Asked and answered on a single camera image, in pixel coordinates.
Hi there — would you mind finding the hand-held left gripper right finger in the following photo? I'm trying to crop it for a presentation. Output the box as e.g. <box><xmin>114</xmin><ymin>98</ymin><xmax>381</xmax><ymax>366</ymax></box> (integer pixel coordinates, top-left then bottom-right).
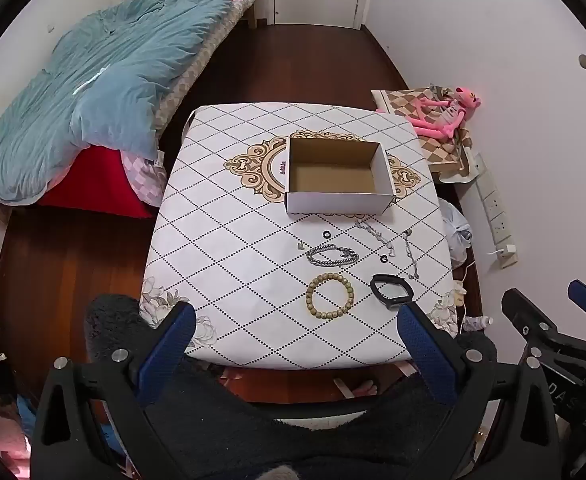
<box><xmin>397</xmin><ymin>304</ymin><xmax>561</xmax><ymax>480</ymax></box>

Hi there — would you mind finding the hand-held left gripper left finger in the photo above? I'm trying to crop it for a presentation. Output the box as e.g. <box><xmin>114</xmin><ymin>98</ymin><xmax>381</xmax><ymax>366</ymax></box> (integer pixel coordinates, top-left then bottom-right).
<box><xmin>32</xmin><ymin>302</ymin><xmax>197</xmax><ymax>480</ymax></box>

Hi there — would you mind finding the black band bracelet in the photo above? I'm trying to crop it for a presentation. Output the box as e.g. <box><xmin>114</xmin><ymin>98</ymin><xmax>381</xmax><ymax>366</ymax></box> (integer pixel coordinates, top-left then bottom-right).
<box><xmin>370</xmin><ymin>274</ymin><xmax>414</xmax><ymax>308</ymax></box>

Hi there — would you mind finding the thin silver necklace chain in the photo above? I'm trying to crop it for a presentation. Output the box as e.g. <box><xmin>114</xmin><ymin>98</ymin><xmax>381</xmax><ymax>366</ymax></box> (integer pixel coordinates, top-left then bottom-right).
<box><xmin>402</xmin><ymin>230</ymin><xmax>420</xmax><ymax>280</ymax></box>
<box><xmin>355</xmin><ymin>219</ymin><xmax>396</xmax><ymax>261</ymax></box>

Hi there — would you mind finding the wooden bead bracelet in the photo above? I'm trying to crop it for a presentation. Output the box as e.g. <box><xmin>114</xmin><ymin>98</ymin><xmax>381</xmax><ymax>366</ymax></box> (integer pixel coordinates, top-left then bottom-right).
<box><xmin>305</xmin><ymin>272</ymin><xmax>359</xmax><ymax>322</ymax></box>

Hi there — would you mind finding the silver chain bracelet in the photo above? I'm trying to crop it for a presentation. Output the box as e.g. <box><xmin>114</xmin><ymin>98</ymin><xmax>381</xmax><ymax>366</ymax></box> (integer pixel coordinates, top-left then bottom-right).
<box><xmin>306</xmin><ymin>244</ymin><xmax>360</xmax><ymax>267</ymax></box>

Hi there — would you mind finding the cardboard box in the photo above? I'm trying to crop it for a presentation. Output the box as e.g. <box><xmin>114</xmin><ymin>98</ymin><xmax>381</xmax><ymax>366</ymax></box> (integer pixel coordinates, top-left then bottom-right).
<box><xmin>284</xmin><ymin>136</ymin><xmax>398</xmax><ymax>216</ymax></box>

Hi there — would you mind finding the person's foot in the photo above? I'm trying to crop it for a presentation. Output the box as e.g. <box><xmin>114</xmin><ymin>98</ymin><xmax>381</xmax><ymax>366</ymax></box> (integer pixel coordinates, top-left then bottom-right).
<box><xmin>345</xmin><ymin>380</ymin><xmax>380</xmax><ymax>401</ymax></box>

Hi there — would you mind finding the white plastic bag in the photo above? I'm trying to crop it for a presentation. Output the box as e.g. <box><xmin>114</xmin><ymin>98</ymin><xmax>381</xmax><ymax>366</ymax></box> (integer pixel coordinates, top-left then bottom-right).
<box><xmin>440</xmin><ymin>200</ymin><xmax>474</xmax><ymax>263</ymax></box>

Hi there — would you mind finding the white power strip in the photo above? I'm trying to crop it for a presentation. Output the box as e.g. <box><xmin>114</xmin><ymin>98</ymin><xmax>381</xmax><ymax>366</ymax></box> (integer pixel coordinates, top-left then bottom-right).
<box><xmin>473</xmin><ymin>152</ymin><xmax>518</xmax><ymax>268</ymax></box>

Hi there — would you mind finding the dark fuzzy garment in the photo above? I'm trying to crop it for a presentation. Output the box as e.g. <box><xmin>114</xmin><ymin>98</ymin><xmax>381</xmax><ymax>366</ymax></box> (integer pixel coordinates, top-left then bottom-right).
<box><xmin>84</xmin><ymin>294</ymin><xmax>498</xmax><ymax>480</ymax></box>

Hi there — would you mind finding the pink checkered pillow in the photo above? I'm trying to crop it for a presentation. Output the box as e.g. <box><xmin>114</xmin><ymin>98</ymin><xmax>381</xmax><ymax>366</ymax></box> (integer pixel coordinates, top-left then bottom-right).
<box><xmin>122</xmin><ymin>152</ymin><xmax>168</xmax><ymax>207</ymax></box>

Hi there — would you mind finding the red bed sheet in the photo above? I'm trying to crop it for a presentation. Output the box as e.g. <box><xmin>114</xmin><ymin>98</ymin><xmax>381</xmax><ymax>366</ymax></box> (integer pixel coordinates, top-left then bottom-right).
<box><xmin>0</xmin><ymin>145</ymin><xmax>159</xmax><ymax>220</ymax></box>

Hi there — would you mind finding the beige checkered cushion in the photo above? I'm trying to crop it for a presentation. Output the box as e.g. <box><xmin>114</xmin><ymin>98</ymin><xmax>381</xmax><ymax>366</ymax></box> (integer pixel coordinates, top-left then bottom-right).
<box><xmin>371</xmin><ymin>85</ymin><xmax>478</xmax><ymax>183</ymax></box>

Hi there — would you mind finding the pink plush toy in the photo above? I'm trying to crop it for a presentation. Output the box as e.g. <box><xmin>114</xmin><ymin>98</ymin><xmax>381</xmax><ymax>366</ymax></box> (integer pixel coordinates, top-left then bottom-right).
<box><xmin>405</xmin><ymin>86</ymin><xmax>486</xmax><ymax>138</ymax></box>

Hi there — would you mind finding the light blue duvet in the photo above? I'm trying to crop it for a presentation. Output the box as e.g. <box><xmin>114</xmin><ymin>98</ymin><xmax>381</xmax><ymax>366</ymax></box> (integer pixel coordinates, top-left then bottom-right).
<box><xmin>0</xmin><ymin>0</ymin><xmax>264</xmax><ymax>206</ymax></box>

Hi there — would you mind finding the beige checkered mattress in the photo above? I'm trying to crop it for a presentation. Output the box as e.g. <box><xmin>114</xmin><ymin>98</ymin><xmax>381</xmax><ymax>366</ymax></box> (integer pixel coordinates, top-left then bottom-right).
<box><xmin>153</xmin><ymin>0</ymin><xmax>261</xmax><ymax>131</ymax></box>

